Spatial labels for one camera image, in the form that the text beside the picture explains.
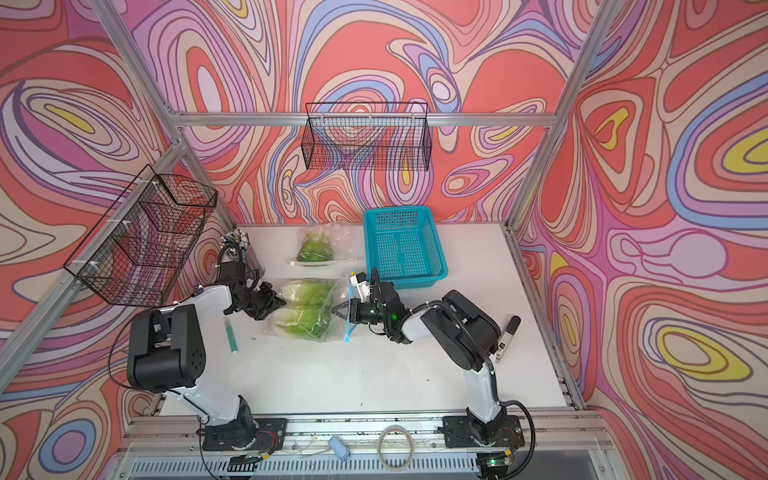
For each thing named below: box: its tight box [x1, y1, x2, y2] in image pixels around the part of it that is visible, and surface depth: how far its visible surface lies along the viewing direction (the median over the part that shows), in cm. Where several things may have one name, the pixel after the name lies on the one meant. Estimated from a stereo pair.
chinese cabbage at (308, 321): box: [270, 306, 332, 341], surface depth 86 cm
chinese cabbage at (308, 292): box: [280, 279, 337, 307], surface depth 92 cm
